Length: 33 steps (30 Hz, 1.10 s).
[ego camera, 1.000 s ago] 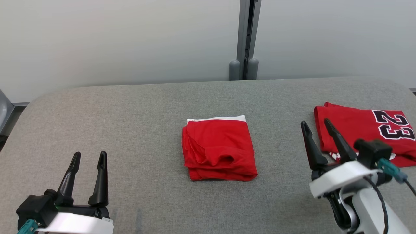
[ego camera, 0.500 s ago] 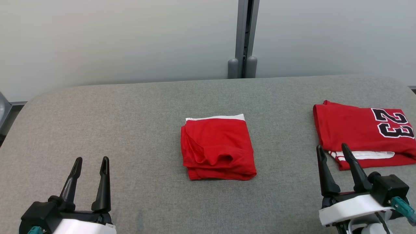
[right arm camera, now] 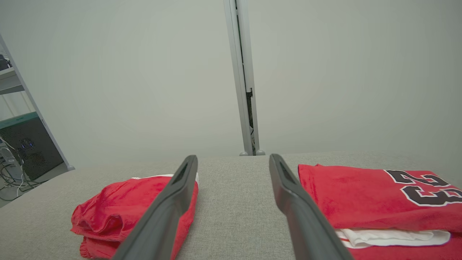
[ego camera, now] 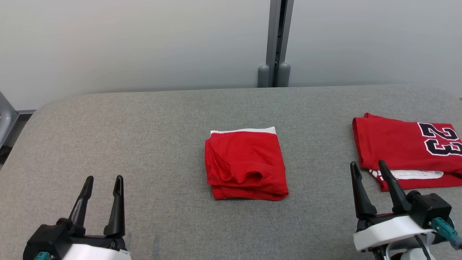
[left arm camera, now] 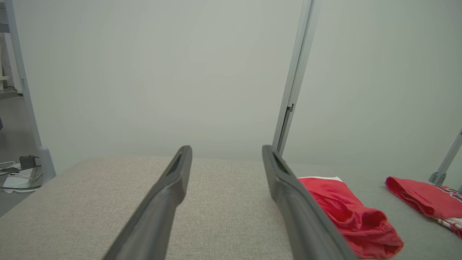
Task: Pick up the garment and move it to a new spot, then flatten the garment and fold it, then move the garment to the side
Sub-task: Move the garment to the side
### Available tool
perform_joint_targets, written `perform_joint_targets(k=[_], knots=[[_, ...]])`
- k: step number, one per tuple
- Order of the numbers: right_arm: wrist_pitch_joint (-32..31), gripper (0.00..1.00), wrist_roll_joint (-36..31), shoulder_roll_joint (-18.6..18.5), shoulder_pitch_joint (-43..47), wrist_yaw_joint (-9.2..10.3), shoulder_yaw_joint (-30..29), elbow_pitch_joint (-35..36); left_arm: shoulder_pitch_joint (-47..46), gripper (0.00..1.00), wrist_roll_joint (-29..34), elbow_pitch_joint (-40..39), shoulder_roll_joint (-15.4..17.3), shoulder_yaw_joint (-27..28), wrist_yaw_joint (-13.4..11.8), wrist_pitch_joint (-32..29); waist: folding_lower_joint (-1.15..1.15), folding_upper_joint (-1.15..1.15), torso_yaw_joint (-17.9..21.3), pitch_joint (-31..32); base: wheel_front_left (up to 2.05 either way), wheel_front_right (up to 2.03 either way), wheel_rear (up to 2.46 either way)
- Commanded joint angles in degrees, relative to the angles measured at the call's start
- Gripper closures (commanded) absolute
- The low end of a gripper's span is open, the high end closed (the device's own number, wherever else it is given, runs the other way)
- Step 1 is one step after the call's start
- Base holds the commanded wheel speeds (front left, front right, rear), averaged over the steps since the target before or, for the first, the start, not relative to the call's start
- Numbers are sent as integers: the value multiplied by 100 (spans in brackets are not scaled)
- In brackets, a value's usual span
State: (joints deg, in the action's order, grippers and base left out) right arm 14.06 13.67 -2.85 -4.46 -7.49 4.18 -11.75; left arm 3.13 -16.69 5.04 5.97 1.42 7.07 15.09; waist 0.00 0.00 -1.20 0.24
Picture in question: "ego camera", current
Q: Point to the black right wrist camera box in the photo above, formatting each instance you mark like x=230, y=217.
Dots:
x=431, y=207

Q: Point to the grey metal wall post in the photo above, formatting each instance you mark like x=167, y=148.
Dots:
x=278, y=32

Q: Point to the grey metal frame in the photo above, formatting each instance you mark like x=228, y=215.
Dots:
x=7, y=119

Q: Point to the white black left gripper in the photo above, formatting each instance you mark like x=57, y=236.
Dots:
x=97, y=251

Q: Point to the red shorts with white stripe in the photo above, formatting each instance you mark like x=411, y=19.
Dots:
x=249, y=162

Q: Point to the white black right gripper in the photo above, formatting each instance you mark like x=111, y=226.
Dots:
x=386, y=231

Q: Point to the grey wall skirting strip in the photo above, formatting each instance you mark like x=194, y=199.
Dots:
x=26, y=112

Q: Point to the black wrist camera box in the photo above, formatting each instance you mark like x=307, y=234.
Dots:
x=47, y=238
x=431, y=207

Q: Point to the red jersey with number 23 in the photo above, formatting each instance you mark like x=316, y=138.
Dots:
x=389, y=144

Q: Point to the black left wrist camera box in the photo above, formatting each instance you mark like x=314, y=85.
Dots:
x=47, y=238

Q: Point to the grey cylindrical post cap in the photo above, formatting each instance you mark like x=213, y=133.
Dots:
x=284, y=75
x=263, y=76

